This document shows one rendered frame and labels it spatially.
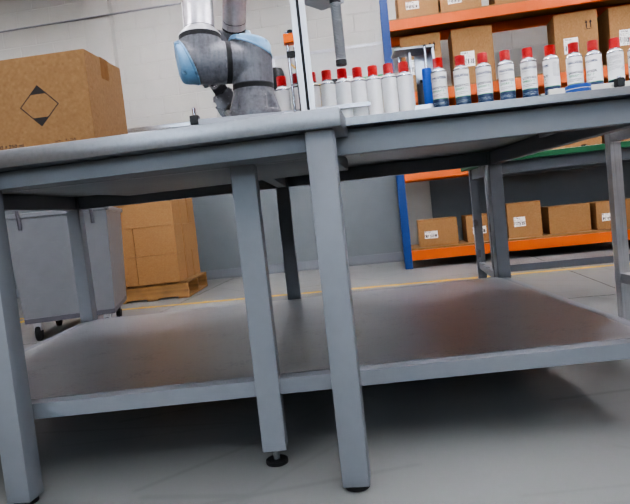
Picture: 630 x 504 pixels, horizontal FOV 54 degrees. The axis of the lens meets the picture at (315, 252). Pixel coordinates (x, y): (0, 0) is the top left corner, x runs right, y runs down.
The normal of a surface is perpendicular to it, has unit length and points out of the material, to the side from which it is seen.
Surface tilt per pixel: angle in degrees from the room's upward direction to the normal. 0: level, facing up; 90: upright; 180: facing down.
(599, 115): 90
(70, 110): 90
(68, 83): 90
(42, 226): 94
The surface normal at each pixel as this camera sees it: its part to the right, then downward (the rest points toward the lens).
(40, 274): 0.21, 0.11
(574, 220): -0.14, 0.08
